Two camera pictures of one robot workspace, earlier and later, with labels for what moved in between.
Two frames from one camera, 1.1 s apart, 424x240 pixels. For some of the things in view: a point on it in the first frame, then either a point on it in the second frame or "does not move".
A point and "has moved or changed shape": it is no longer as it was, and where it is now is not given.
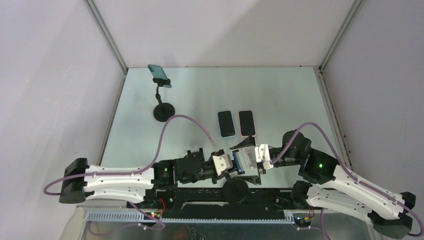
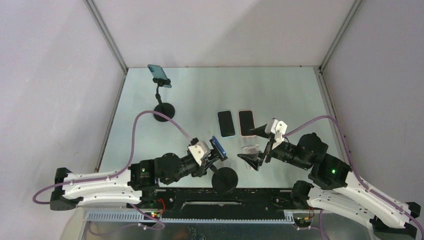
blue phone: x=236 y=162 has moved or changed shape
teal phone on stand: x=157 y=72 does not move
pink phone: x=247 y=123 does not move
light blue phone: x=226 y=123 does not move
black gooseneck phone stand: x=162 y=111 does not move
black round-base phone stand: x=235 y=191 has moved or changed shape
